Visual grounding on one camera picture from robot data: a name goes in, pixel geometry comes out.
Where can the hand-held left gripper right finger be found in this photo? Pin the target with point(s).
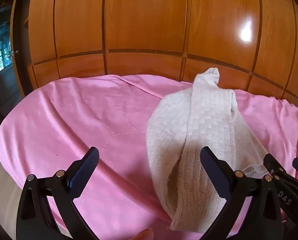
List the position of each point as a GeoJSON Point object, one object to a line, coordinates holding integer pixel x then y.
{"type": "Point", "coordinates": [211, 167]}

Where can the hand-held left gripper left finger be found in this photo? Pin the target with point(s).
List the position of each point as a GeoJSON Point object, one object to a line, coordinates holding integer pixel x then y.
{"type": "Point", "coordinates": [85, 165]}

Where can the white knitted sweater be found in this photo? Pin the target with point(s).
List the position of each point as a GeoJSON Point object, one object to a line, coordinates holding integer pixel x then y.
{"type": "Point", "coordinates": [188, 130]}

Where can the person's left hand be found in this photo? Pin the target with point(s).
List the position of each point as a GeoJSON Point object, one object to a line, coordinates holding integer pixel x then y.
{"type": "Point", "coordinates": [144, 234]}

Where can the pink blanket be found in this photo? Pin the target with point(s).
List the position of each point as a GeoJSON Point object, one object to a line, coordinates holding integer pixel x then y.
{"type": "Point", "coordinates": [64, 117]}

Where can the dark glass door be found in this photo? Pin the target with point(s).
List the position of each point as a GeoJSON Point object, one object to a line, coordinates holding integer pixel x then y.
{"type": "Point", "coordinates": [2, 55]}

